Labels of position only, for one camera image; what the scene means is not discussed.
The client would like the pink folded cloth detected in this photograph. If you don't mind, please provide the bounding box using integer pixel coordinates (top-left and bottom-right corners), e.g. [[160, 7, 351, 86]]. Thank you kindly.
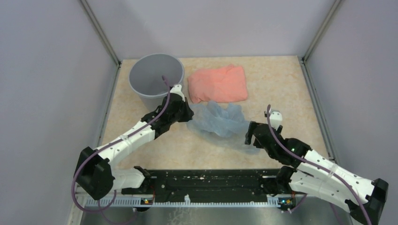
[[188, 64, 248, 104]]

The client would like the aluminium corner post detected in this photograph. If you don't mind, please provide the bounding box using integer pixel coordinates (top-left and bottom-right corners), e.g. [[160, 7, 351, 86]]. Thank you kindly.
[[301, 0, 344, 65], [78, 0, 121, 68]]

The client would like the right aluminium corner post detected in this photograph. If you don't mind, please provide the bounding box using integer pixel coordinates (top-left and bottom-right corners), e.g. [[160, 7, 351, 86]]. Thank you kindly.
[[301, 0, 344, 65]]

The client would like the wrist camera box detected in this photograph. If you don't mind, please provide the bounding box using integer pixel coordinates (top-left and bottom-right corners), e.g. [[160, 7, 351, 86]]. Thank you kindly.
[[170, 84, 185, 99], [268, 109, 283, 129]]

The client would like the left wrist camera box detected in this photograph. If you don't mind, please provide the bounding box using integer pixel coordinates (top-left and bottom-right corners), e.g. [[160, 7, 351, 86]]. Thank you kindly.
[[170, 84, 185, 99]]

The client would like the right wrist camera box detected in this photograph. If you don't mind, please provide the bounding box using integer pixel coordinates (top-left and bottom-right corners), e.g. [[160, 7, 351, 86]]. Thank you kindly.
[[268, 109, 283, 129]]

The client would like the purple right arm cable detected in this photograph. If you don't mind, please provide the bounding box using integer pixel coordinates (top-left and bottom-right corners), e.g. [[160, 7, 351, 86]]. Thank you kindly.
[[267, 104, 374, 225]]

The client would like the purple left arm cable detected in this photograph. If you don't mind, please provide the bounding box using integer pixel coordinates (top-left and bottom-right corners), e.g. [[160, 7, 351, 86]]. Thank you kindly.
[[70, 75, 172, 224]]

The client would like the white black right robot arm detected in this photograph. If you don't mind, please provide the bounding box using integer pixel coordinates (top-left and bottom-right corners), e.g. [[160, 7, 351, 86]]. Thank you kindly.
[[245, 121, 389, 225]]

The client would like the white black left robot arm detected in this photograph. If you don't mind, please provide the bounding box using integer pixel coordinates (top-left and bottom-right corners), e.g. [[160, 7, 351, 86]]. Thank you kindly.
[[73, 90, 194, 200]]

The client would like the left aluminium corner post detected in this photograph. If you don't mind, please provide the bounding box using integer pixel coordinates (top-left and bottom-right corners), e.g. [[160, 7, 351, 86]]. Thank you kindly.
[[78, 0, 121, 68]]

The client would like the white toothed cable strip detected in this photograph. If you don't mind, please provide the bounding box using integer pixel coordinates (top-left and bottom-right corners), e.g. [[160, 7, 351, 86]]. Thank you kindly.
[[85, 195, 281, 209]]

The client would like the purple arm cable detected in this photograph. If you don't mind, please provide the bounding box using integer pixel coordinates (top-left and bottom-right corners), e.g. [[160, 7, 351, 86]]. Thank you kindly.
[[70, 75, 172, 224], [267, 104, 374, 225]]

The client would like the light blue plastic trash bag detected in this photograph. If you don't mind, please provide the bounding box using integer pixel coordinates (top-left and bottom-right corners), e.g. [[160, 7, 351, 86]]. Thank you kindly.
[[186, 101, 260, 155]]

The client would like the grey plastic trash bin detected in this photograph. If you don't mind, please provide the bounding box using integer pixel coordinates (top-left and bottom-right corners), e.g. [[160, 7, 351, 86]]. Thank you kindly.
[[129, 53, 185, 112]]

